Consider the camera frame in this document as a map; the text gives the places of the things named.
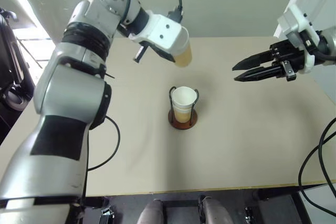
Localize black equipment stand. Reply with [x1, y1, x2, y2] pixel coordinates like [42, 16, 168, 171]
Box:
[0, 6, 37, 135]

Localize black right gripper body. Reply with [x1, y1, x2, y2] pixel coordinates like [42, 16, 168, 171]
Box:
[268, 38, 307, 82]

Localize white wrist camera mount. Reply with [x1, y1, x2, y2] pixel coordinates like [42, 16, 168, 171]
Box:
[129, 10, 190, 57]
[277, 5, 320, 75]

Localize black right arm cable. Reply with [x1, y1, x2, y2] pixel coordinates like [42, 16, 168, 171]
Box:
[298, 118, 336, 216]

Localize cup holder with cups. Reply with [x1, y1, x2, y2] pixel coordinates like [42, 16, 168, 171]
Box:
[167, 86, 200, 131]

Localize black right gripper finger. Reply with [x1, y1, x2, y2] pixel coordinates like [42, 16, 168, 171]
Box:
[234, 63, 284, 82]
[232, 50, 274, 72]

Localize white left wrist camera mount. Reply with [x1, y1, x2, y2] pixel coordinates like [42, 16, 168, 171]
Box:
[129, 10, 190, 57]

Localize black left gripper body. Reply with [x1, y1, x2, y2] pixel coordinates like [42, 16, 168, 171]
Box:
[133, 40, 176, 64]

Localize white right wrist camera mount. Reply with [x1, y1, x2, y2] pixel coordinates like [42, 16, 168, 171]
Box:
[277, 5, 320, 75]

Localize grey rounded shape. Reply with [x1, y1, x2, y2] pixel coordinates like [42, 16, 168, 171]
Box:
[201, 196, 234, 224]
[136, 198, 165, 224]

